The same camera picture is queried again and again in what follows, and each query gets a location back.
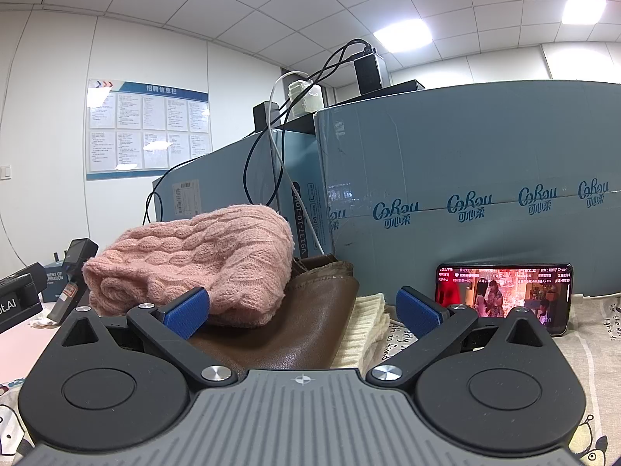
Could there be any small blue box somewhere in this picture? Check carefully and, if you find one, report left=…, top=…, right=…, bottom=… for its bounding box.
left=40, top=252, right=68, bottom=303

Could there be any black handheld device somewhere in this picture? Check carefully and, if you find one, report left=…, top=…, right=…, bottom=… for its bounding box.
left=47, top=238, right=99, bottom=324

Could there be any cream knitted garment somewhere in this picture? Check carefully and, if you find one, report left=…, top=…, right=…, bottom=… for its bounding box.
left=331, top=294, right=390, bottom=376

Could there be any pink knitted sweater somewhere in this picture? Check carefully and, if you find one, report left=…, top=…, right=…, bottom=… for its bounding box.
left=83, top=204, right=294, bottom=328

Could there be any smartphone playing video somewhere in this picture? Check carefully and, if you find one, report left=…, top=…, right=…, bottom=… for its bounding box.
left=435, top=264, right=574, bottom=336

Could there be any brown leather garment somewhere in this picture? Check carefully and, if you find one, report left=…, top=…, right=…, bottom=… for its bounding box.
left=189, top=255, right=359, bottom=374

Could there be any printed grey bed sheet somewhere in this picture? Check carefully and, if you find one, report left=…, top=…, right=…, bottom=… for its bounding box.
left=1, top=296, right=620, bottom=465

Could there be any large blue cardboard box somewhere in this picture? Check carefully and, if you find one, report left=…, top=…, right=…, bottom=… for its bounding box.
left=316, top=80, right=620, bottom=297

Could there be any black power adapter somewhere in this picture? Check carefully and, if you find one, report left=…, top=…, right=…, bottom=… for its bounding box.
left=354, top=53, right=390, bottom=95

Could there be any wall notice board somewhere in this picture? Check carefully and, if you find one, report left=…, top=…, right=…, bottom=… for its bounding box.
left=85, top=79, right=213, bottom=181

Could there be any black cable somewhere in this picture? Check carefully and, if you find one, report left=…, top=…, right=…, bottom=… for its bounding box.
left=142, top=38, right=379, bottom=226

